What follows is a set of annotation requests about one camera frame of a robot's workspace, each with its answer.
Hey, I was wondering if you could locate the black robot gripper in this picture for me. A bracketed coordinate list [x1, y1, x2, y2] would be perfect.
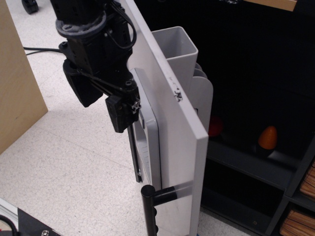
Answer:
[56, 9, 141, 133]

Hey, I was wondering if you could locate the grey toy fridge door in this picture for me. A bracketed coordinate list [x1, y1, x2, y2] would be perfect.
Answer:
[121, 0, 208, 236]

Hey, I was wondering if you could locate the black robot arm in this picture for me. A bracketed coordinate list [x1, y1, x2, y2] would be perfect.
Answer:
[51, 0, 141, 133]

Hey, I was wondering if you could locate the grey water dispenser panel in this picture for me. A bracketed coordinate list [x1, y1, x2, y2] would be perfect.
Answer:
[131, 68, 161, 190]

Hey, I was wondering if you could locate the light wooden board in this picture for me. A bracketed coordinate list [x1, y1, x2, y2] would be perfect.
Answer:
[0, 0, 48, 152]

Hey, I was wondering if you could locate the grey door shelf bin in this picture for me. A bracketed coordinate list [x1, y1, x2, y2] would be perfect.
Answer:
[152, 27, 214, 131]

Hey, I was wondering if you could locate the red toy ball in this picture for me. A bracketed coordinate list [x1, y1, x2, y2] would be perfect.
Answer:
[208, 116, 224, 137]

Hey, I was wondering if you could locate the black caster wheel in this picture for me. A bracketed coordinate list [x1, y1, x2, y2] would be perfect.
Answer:
[21, 0, 39, 14]

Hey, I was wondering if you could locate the orange toy egg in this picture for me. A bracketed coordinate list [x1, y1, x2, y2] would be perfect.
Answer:
[258, 126, 278, 150]

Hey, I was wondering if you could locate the wooden top shelf edge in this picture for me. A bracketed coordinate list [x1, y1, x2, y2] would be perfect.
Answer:
[244, 0, 297, 12]

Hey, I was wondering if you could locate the brown woven basket upper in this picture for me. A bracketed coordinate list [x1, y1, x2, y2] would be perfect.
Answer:
[300, 161, 315, 199]

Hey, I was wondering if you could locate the brown woven basket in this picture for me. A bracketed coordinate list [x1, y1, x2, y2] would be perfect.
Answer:
[280, 210, 315, 236]
[300, 161, 315, 199]

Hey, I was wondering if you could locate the brown woven basket lower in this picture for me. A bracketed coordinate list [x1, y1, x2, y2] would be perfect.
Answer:
[280, 210, 315, 236]

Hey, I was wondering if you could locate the black floor cable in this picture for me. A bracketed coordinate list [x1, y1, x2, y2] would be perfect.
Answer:
[24, 47, 62, 56]

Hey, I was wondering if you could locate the black fridge door handle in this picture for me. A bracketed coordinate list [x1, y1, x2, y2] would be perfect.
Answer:
[141, 185, 177, 236]

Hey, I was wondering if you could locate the aluminium rail strip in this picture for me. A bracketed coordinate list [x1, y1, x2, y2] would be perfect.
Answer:
[0, 198, 19, 229]

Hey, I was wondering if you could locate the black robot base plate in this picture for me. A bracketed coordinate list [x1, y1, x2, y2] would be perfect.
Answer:
[0, 207, 62, 236]

